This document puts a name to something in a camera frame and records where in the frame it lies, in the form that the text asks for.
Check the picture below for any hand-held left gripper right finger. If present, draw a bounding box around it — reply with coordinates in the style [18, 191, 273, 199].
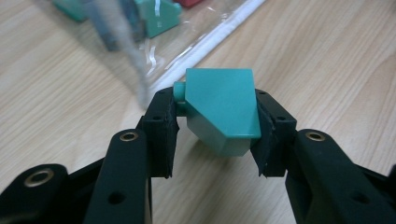
[250, 88, 396, 224]

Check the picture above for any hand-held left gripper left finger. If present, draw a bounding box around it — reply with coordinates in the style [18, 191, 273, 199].
[83, 87, 180, 224]

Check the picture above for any teal toy block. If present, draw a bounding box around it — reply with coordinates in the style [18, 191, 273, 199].
[172, 67, 262, 158]
[50, 0, 92, 22]
[134, 0, 183, 39]

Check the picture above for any dark blue toy block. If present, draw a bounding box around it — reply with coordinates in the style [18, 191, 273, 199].
[90, 0, 148, 52]

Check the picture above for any transparent plastic bag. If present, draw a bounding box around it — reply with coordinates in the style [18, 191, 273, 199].
[34, 0, 269, 110]

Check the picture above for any red toy block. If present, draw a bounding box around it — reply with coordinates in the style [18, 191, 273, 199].
[172, 0, 205, 8]

